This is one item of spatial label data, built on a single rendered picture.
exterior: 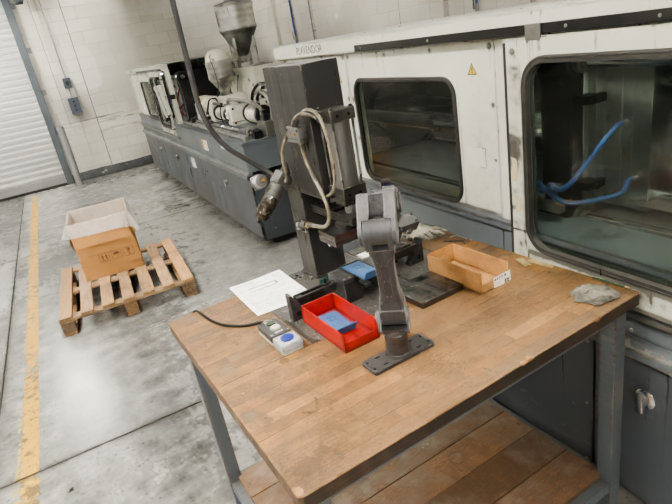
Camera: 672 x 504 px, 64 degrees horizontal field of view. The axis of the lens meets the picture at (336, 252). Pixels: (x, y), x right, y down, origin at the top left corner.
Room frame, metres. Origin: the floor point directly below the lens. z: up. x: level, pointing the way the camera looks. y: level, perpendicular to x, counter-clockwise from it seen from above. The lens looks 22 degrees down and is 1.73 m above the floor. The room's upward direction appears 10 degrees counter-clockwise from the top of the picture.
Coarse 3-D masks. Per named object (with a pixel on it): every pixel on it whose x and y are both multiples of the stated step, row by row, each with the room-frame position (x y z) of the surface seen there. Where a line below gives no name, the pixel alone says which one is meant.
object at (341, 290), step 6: (336, 282) 1.61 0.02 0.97; (348, 282) 1.58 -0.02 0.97; (354, 282) 1.59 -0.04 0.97; (372, 282) 1.67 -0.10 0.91; (342, 288) 1.58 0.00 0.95; (348, 288) 1.58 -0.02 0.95; (354, 288) 1.59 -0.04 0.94; (360, 288) 1.60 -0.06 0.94; (342, 294) 1.59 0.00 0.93; (348, 294) 1.58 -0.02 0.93; (354, 294) 1.59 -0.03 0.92; (360, 294) 1.60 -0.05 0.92; (348, 300) 1.57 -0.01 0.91; (354, 300) 1.58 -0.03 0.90
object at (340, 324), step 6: (330, 312) 1.52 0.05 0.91; (336, 312) 1.51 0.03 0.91; (324, 318) 1.49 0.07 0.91; (330, 318) 1.48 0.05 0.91; (336, 318) 1.48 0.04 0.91; (342, 318) 1.47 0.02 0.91; (330, 324) 1.45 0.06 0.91; (336, 324) 1.44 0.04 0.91; (342, 324) 1.43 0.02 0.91; (348, 324) 1.38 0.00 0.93; (354, 324) 1.39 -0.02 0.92; (342, 330) 1.38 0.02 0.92; (348, 330) 1.39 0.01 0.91
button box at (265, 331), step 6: (192, 312) 1.77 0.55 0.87; (198, 312) 1.70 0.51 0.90; (210, 318) 1.63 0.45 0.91; (276, 318) 1.51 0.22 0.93; (222, 324) 1.58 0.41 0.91; (228, 324) 1.57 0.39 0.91; (234, 324) 1.56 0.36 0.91; (240, 324) 1.55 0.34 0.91; (246, 324) 1.54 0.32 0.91; (252, 324) 1.54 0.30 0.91; (258, 324) 1.49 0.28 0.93; (264, 324) 1.48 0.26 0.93; (282, 324) 1.46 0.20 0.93; (258, 330) 1.48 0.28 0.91; (264, 330) 1.45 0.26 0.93; (270, 330) 1.44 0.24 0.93; (276, 330) 1.43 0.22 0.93; (282, 330) 1.43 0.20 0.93; (288, 330) 1.42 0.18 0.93; (264, 336) 1.45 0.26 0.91; (270, 336) 1.40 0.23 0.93; (276, 336) 1.40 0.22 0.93; (270, 342) 1.41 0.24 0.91
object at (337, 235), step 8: (328, 200) 1.84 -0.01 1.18; (312, 208) 1.81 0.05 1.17; (320, 208) 1.76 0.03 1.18; (336, 208) 1.72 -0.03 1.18; (344, 208) 1.74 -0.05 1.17; (352, 208) 1.64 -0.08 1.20; (336, 216) 1.67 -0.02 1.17; (344, 216) 1.62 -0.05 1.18; (352, 216) 1.61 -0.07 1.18; (336, 224) 1.66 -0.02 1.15; (344, 224) 1.62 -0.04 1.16; (352, 224) 1.59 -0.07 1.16; (320, 232) 1.64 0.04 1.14; (328, 232) 1.62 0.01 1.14; (336, 232) 1.60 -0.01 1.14; (344, 232) 1.59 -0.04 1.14; (352, 232) 1.60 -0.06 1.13; (328, 240) 1.60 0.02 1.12; (336, 240) 1.57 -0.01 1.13; (344, 240) 1.58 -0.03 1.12; (352, 240) 1.60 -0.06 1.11
